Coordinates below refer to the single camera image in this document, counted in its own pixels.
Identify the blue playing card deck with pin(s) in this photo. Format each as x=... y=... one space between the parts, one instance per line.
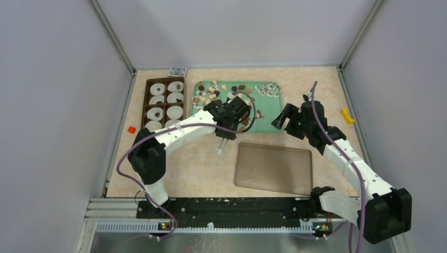
x=177 y=71

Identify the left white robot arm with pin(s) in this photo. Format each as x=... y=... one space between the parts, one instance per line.
x=150 y=150

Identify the brown box lid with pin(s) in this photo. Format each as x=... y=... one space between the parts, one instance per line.
x=273 y=168

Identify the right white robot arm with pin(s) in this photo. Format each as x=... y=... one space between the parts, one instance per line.
x=381 y=211

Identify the brown chocolate box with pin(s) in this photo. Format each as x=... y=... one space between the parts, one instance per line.
x=163 y=102

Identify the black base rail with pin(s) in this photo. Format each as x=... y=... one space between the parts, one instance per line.
x=275 y=212

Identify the green floral tray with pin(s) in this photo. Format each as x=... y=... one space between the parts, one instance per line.
x=267 y=96

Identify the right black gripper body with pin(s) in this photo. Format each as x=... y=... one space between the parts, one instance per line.
x=298 y=127

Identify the red small block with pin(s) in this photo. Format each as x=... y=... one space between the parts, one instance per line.
x=131 y=129

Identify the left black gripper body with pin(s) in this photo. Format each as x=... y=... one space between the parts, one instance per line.
x=226 y=135

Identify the yellow block near wall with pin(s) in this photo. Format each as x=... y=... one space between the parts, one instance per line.
x=346 y=116

